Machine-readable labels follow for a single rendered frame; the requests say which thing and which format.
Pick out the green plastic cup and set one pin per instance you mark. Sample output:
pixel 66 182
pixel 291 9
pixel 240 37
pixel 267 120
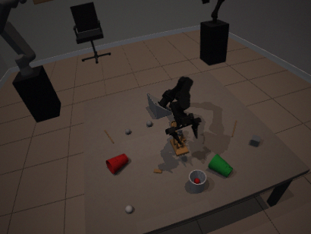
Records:
pixel 219 165

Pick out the dark red cylinder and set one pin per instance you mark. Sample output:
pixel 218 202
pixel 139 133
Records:
pixel 115 163

